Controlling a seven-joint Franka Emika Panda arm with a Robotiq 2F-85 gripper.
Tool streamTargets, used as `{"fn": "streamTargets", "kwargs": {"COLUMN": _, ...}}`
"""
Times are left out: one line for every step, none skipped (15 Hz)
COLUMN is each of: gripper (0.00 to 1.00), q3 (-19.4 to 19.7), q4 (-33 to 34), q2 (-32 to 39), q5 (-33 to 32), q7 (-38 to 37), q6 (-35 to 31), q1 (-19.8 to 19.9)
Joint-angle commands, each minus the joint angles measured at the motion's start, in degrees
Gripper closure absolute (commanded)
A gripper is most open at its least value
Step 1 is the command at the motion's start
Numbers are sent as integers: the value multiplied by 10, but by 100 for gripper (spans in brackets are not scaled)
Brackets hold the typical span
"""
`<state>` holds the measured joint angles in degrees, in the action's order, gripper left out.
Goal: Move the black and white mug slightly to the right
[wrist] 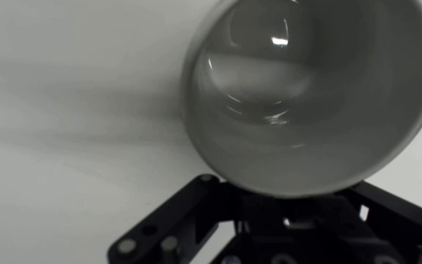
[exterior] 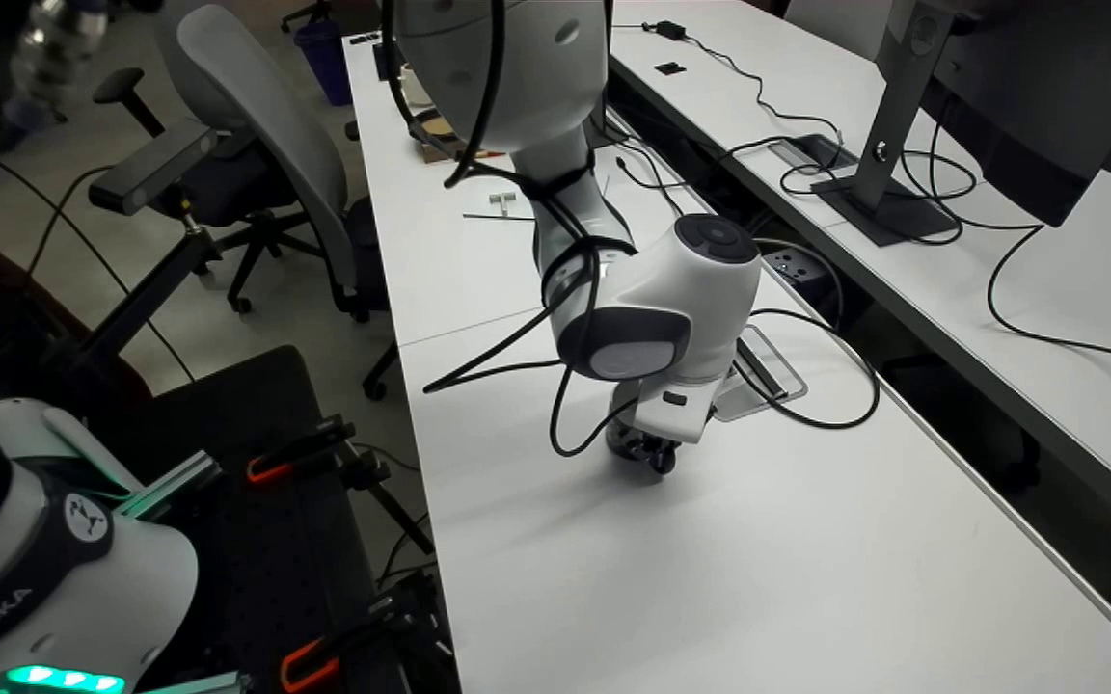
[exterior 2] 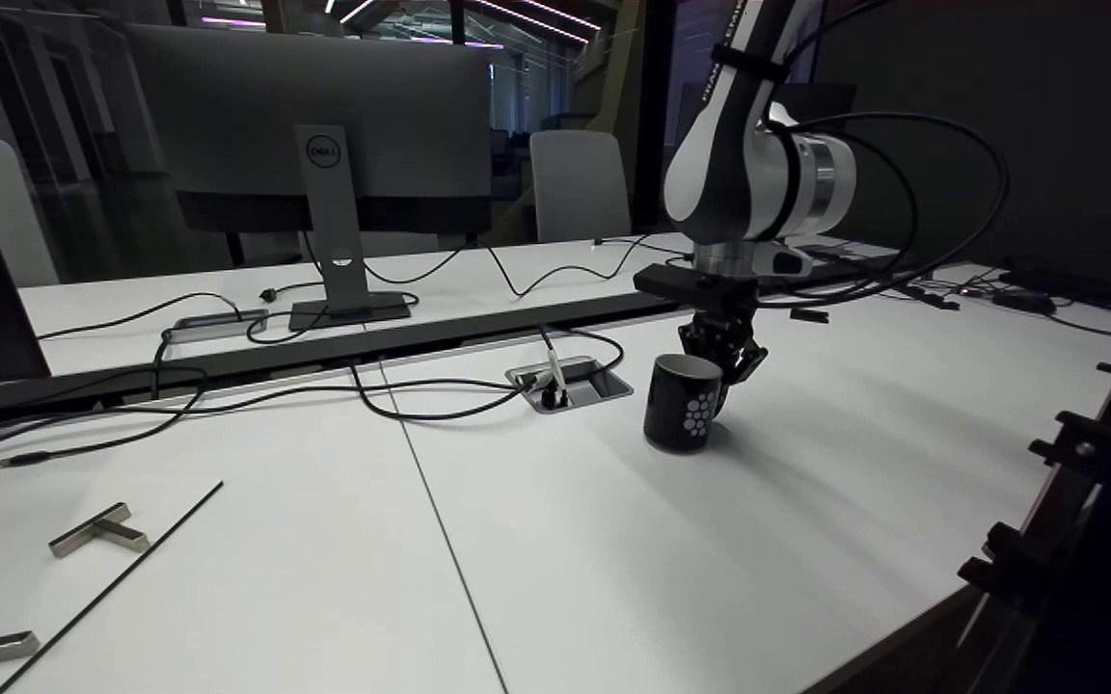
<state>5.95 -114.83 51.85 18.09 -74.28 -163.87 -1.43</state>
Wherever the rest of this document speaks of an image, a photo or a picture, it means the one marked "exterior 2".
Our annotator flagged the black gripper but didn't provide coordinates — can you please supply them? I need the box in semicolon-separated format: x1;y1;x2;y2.
679;284;772;389

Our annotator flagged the black and white mug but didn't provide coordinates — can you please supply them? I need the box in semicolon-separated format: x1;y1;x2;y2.
642;349;728;453

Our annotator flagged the silver table power outlet box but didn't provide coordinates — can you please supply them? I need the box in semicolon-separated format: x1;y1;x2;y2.
502;349;637;416

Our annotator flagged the white chair with narrow back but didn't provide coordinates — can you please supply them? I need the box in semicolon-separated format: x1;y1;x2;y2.
525;125;637;246

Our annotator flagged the black power adapter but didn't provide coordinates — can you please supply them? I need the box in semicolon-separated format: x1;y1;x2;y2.
982;282;1062;320

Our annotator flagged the Dell monitor with silver stand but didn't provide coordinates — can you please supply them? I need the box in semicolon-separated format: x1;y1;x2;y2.
118;20;498;336

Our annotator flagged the grey usb hub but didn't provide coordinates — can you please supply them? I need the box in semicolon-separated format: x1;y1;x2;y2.
170;304;274;336

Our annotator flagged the long black desk cable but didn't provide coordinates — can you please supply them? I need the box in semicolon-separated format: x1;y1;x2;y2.
359;228;702;299

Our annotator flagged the black desk divider rail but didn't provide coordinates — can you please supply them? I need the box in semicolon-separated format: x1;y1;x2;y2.
0;246;926;426

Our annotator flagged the black looped outlet cable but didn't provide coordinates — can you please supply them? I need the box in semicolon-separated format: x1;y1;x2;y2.
347;325;629;422

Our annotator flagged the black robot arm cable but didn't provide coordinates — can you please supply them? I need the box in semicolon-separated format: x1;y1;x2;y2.
761;109;1016;313

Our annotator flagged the black arched outlet cable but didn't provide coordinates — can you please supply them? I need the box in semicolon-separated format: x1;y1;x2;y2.
104;329;521;416

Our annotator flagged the black charger cable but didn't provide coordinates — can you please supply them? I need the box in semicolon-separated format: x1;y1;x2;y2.
32;289;251;347

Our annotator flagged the black cable with loose plug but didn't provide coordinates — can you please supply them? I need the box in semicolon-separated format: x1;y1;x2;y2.
0;377;365;470

